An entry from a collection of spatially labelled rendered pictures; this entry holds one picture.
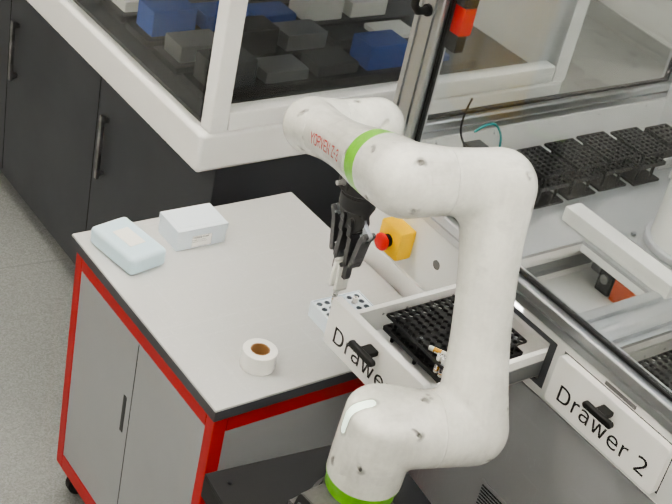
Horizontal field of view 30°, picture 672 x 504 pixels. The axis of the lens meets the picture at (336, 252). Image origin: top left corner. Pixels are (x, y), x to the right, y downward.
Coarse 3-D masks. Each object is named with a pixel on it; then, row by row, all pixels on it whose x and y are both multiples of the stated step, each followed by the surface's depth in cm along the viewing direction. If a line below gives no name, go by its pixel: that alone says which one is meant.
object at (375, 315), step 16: (448, 288) 256; (384, 304) 246; (400, 304) 248; (416, 304) 252; (368, 320) 245; (384, 320) 248; (512, 320) 252; (384, 336) 247; (528, 336) 249; (400, 352) 244; (528, 352) 250; (544, 352) 243; (416, 368) 241; (512, 368) 239; (528, 368) 243; (432, 384) 238
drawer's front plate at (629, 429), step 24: (552, 384) 241; (576, 384) 236; (600, 384) 232; (576, 408) 237; (624, 408) 228; (600, 432) 233; (624, 432) 228; (648, 432) 223; (624, 456) 229; (648, 456) 224; (648, 480) 225
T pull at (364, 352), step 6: (348, 342) 232; (354, 342) 231; (354, 348) 230; (360, 348) 230; (366, 348) 230; (372, 348) 231; (360, 354) 229; (366, 354) 229; (372, 354) 230; (366, 360) 228; (372, 360) 228; (372, 366) 228
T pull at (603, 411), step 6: (582, 402) 230; (588, 402) 230; (588, 408) 229; (594, 408) 229; (600, 408) 229; (606, 408) 229; (594, 414) 228; (600, 414) 227; (606, 414) 228; (612, 414) 229; (600, 420) 227; (606, 420) 226; (606, 426) 226; (612, 426) 226
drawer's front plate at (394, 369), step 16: (336, 304) 239; (336, 320) 240; (352, 320) 236; (336, 336) 241; (352, 336) 237; (368, 336) 232; (336, 352) 242; (352, 352) 238; (384, 352) 229; (352, 368) 239; (384, 368) 230; (400, 368) 226; (400, 384) 227; (416, 384) 223
